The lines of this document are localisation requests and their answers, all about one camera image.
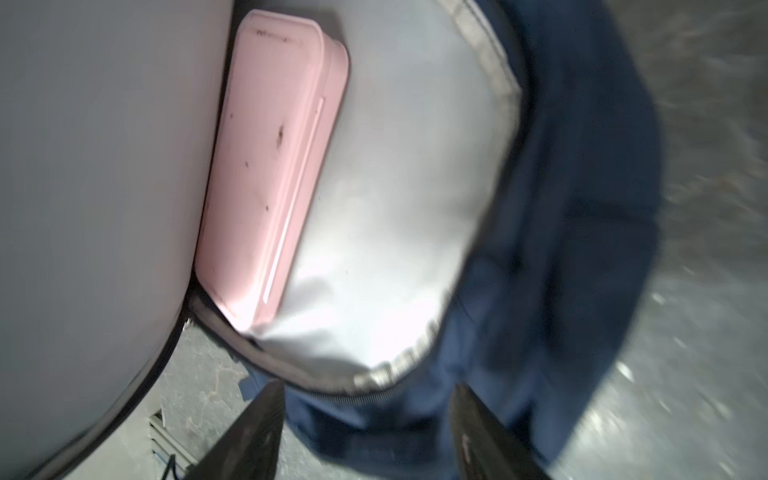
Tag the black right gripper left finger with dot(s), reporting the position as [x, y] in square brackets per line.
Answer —
[249, 449]

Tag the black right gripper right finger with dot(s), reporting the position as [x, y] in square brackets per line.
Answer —
[484, 449]

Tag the navy blue student backpack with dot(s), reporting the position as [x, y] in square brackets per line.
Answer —
[486, 214]

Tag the pink pencil case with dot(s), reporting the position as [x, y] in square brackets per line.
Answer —
[285, 85]

